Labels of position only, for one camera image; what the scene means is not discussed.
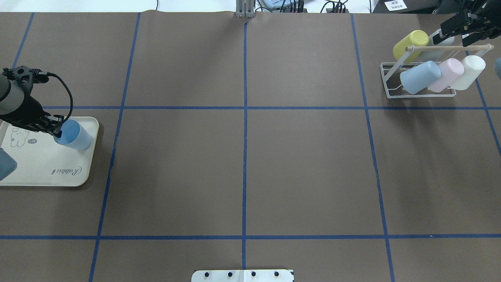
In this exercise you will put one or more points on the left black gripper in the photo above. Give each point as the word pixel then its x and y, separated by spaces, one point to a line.
pixel 24 111

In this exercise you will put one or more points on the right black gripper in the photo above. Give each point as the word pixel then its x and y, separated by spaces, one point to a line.
pixel 484 22

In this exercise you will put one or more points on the pale green plastic cup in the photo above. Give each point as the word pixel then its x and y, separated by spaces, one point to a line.
pixel 473 66

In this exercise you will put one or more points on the pink plastic cup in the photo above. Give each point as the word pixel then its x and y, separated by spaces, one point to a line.
pixel 451 69

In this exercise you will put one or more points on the yellow plastic cup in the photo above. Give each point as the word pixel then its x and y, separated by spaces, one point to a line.
pixel 415 38

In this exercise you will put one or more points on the light blue plastic cup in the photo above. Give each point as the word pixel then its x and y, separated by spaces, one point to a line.
pixel 419 77

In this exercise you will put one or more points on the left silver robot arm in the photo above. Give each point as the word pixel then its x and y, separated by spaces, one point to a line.
pixel 7 85

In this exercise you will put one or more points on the cream plastic tray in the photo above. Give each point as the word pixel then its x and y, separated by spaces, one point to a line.
pixel 41 162

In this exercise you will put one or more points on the black box with label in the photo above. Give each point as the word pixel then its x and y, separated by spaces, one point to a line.
pixel 405 6

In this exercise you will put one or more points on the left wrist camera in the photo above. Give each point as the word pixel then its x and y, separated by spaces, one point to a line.
pixel 23 74

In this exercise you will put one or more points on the white wire cup rack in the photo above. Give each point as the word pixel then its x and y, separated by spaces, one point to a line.
pixel 390 72

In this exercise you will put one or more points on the aluminium frame post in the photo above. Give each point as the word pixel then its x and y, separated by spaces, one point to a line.
pixel 245 8

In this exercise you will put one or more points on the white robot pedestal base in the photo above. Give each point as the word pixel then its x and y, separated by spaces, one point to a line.
pixel 243 275

